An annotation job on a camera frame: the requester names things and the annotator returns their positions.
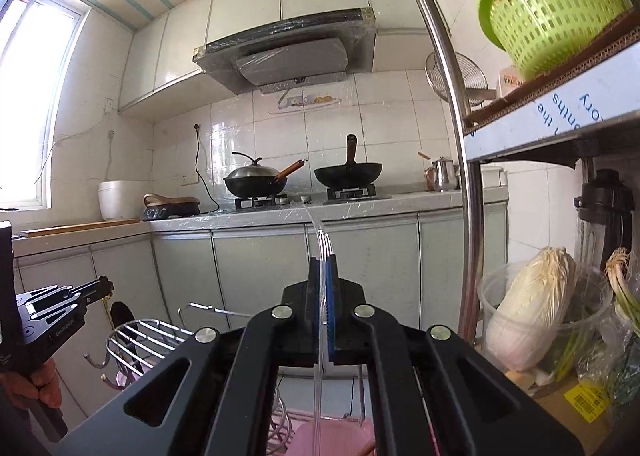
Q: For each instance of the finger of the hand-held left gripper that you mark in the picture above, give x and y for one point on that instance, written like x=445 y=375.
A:
x=75 y=292

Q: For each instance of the steel wok lid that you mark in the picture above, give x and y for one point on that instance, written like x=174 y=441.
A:
x=252 y=168

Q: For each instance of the window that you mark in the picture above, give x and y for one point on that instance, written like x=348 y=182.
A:
x=25 y=111

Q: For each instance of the steel kettle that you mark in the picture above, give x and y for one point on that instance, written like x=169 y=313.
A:
x=445 y=175

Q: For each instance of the black range hood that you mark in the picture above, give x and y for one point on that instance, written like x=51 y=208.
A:
x=285 y=51

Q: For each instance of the wall shelf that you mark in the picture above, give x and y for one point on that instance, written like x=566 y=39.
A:
x=305 y=100

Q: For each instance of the person's left hand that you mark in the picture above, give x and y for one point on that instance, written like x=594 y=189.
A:
x=47 y=383

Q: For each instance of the black blender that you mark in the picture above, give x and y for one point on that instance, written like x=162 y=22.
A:
x=600 y=216

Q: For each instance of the wooden cutting board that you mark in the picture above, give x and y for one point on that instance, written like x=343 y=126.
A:
x=80 y=227

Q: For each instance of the orange box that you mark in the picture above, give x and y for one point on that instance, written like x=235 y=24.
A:
x=509 y=80

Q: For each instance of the pink plastic utensil holder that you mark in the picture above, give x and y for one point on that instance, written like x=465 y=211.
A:
x=330 y=441

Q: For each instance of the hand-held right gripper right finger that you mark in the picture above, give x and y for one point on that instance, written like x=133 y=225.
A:
x=330 y=311

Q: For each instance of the wall socket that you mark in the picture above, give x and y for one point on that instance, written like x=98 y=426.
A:
x=190 y=180

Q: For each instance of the gas stove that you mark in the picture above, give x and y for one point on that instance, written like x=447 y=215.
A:
x=305 y=199

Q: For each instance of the plastic bag of greens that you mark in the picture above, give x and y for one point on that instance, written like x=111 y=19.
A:
x=622 y=376

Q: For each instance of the cardboard sheet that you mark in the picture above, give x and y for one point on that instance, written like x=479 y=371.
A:
x=575 y=81

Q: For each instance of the green plastic basket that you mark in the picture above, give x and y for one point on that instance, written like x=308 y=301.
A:
x=550 y=6

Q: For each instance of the white wall switch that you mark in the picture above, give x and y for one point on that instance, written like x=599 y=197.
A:
x=107 y=106

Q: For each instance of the cardboard box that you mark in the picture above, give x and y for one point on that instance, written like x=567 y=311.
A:
x=575 y=403

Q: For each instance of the white rice cooker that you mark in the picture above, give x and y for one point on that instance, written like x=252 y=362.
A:
x=120 y=198

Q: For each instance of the black spoon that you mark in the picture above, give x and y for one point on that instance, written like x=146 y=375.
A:
x=122 y=318

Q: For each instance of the stainless steel shelf rack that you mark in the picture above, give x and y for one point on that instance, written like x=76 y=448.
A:
x=445 y=86

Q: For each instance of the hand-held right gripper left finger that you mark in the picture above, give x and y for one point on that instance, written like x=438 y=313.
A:
x=316 y=306

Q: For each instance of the white wall cabinets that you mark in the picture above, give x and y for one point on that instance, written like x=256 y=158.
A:
x=240 y=6

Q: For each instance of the napa cabbage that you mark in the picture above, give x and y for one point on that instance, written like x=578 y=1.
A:
x=530 y=306

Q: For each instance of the clear plastic container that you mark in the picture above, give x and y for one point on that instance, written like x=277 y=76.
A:
x=592 y=306

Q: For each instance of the green onions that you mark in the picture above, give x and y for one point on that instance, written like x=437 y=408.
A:
x=622 y=286

